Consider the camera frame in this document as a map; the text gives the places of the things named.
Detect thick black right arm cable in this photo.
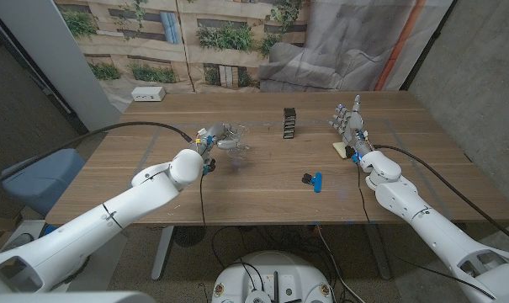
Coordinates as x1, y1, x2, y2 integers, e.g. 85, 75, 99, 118
374, 144, 509, 249

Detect grey tape outline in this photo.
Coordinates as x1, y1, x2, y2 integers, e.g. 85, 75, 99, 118
113, 120, 453, 220

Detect white wall column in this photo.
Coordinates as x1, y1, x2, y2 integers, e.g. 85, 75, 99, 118
0, 0, 123, 134

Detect black stacked block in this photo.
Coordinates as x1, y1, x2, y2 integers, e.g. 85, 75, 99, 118
282, 107, 298, 140

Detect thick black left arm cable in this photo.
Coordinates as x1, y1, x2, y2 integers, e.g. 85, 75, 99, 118
0, 121, 194, 190

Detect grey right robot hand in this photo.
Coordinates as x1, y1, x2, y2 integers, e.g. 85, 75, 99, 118
328, 93, 375, 164

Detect clear glass beaker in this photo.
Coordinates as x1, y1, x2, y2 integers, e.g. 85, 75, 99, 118
224, 123, 251, 160

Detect grey floor cable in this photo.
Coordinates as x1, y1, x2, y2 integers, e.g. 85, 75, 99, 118
315, 225, 367, 303

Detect white floor platform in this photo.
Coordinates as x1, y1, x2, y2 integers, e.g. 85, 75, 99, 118
3, 218, 129, 291

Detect white table leg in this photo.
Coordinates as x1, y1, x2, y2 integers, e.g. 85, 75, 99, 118
151, 226, 175, 282
363, 222, 393, 281

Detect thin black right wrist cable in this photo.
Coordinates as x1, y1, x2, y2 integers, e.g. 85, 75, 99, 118
356, 162, 497, 300

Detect blue upholstered stool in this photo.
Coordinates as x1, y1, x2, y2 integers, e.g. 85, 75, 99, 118
0, 147, 87, 218

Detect printed fabric backdrop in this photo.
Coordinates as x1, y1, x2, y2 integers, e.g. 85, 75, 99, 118
54, 0, 455, 114

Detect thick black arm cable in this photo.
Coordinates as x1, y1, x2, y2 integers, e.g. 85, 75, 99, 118
0, 121, 194, 190
374, 144, 509, 249

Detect blue and black binder clip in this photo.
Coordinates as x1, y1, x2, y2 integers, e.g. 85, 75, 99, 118
301, 171, 323, 194

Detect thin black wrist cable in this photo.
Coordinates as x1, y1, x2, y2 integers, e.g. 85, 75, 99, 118
199, 170, 209, 228
356, 162, 497, 300

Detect cream sponge piece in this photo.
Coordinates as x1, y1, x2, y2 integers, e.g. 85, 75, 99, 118
331, 141, 348, 160

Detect thin black left wrist cable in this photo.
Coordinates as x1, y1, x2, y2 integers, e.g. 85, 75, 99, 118
199, 170, 209, 228

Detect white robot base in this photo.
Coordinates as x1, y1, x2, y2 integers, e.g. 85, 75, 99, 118
210, 250, 335, 303

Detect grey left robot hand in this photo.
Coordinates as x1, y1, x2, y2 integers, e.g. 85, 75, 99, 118
190, 122, 251, 167

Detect white power strip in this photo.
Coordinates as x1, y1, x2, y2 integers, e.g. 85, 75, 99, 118
130, 86, 167, 103

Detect white robot head edge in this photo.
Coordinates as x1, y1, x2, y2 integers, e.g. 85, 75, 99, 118
0, 290, 156, 303

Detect black round floor fan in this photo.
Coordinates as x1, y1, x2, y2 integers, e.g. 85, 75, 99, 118
172, 226, 208, 248

